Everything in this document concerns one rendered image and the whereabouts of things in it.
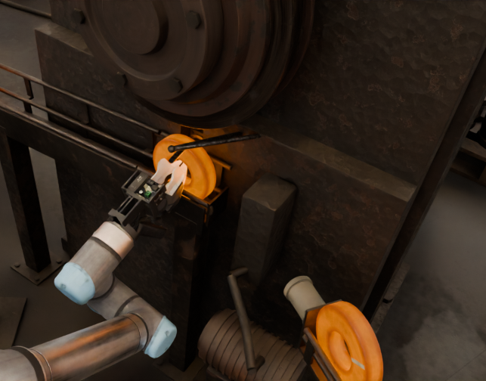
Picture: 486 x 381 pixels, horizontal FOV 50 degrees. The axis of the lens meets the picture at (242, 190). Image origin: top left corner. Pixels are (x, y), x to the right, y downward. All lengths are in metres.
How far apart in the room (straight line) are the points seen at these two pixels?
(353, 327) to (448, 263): 1.37
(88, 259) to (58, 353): 0.22
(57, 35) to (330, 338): 0.93
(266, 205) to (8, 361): 0.51
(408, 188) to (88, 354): 0.63
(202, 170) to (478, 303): 1.35
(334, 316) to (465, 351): 1.11
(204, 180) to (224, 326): 0.31
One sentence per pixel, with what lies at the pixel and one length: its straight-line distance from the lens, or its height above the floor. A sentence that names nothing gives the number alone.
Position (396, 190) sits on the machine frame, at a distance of 0.99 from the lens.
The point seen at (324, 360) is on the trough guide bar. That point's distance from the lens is 0.95.
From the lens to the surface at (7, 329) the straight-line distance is 1.80.
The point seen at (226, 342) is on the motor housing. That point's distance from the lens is 1.12.
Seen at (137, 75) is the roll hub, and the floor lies 1.01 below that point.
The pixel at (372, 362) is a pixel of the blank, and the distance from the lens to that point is 0.88.
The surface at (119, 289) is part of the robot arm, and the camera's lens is 1.08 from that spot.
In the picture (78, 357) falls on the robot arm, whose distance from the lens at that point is 0.87.
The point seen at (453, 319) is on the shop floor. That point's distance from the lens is 2.04.
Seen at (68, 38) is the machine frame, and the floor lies 0.87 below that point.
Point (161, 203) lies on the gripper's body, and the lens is 1.07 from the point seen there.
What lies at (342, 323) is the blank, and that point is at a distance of 0.90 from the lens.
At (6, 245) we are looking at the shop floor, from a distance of 2.04.
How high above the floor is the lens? 1.47
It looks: 42 degrees down
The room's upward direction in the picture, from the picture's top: 9 degrees clockwise
